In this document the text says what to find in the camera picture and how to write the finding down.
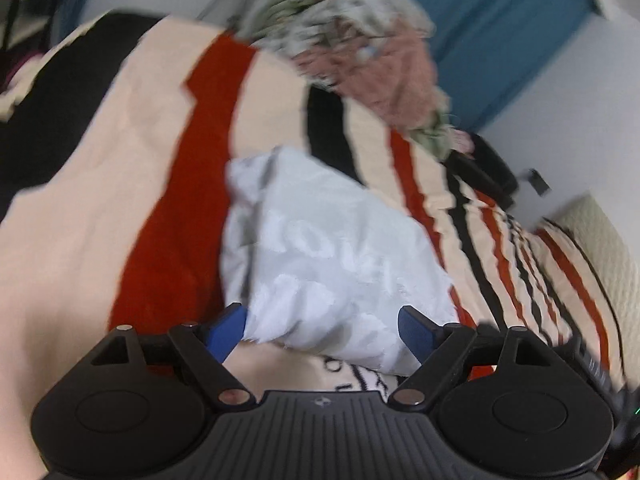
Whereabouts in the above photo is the pink fuzzy blanket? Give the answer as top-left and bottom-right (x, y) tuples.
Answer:
(295, 25), (451, 131)

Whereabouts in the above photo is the pile of clothes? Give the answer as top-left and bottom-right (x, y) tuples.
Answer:
(240, 0), (461, 158)

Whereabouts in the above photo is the quilted cream pillow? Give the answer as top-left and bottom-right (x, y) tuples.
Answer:
(542, 195), (640, 361)

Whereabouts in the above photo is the light blue t-shirt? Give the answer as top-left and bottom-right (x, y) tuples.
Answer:
(220, 146), (461, 376)

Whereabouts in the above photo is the black armchair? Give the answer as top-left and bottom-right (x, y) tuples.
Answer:
(442, 132), (518, 208)

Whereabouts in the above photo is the wall socket with charger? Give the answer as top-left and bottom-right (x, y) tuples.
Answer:
(520, 167), (551, 196)

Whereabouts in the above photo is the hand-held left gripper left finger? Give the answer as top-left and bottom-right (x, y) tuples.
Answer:
(82, 304), (257, 407)

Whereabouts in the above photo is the striped fleece blanket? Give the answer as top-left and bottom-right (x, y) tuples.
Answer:
(0, 10), (631, 480)

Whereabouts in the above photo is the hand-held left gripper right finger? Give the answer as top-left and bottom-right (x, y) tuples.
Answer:
(387, 305), (566, 406)

